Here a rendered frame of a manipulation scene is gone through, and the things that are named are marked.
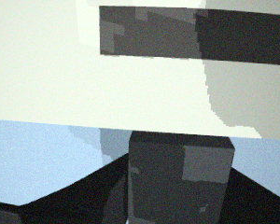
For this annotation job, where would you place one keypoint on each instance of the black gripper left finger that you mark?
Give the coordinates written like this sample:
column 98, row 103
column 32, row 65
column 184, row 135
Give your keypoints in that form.
column 99, row 198

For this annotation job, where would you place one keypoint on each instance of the black two-prong charger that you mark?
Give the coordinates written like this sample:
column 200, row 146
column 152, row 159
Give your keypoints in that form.
column 177, row 178

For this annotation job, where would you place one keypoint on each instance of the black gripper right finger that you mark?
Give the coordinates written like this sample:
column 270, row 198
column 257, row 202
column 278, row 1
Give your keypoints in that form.
column 246, row 202

